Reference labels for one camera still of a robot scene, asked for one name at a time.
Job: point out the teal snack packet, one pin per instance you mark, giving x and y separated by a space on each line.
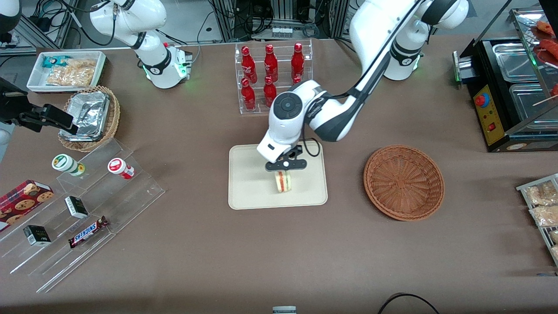
53 61

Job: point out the beige plastic tray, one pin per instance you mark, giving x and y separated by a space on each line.
248 183

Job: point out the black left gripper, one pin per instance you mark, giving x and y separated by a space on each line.
293 154

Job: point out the brown wicker basket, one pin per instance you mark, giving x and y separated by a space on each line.
403 183

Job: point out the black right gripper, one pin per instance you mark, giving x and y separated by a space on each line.
15 110

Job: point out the green lid white jar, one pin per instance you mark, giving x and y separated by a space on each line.
65 164

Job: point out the snickers chocolate bar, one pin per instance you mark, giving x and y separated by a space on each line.
87 232

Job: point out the red lid white jar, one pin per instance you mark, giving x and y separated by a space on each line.
120 168

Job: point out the stacked aluminium foil containers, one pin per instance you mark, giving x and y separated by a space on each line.
89 114

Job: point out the clear acrylic stepped stand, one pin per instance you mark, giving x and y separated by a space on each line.
130 196

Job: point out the small black box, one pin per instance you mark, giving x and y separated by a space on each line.
37 235
76 207

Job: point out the clear bag of crackers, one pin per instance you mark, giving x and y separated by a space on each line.
72 75

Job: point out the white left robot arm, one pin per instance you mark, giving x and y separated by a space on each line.
370 39

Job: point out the small grey device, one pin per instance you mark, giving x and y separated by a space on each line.
284 310

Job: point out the aluminium frame rack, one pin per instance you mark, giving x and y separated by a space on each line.
283 13

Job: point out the red sausage in warmer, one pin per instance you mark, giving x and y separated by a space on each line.
550 48

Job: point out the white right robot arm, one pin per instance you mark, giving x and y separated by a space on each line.
154 61

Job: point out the black food warmer machine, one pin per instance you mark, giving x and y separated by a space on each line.
492 126

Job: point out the clear bag of pastries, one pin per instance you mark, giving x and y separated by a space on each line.
541 194
546 216

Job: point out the triangular sandwich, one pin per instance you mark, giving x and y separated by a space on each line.
284 182

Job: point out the tan wicker basket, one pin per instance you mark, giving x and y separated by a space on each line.
114 117

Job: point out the red cookie box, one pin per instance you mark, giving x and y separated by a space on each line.
22 201

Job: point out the orange food in warmer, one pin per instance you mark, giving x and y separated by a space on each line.
546 28

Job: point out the clear acrylic bottle rack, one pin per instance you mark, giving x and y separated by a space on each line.
261 109

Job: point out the white rectangular snack bin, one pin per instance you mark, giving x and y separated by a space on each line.
35 80

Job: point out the red cola bottle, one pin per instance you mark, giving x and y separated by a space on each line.
297 62
297 80
268 92
270 64
248 65
248 97

